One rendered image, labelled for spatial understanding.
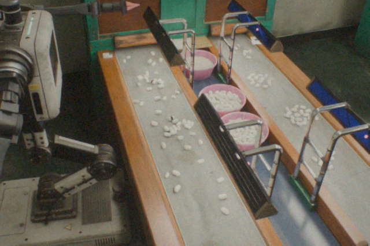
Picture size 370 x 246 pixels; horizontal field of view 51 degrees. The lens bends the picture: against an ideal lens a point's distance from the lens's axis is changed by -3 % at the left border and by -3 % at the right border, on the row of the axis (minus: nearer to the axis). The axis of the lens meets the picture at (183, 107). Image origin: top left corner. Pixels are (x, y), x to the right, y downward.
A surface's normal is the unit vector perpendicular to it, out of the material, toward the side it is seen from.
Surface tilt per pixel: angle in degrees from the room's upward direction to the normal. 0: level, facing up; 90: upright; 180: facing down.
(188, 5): 90
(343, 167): 0
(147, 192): 0
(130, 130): 0
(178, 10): 90
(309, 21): 88
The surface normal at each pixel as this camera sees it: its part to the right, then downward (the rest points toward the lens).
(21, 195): 0.03, -0.80
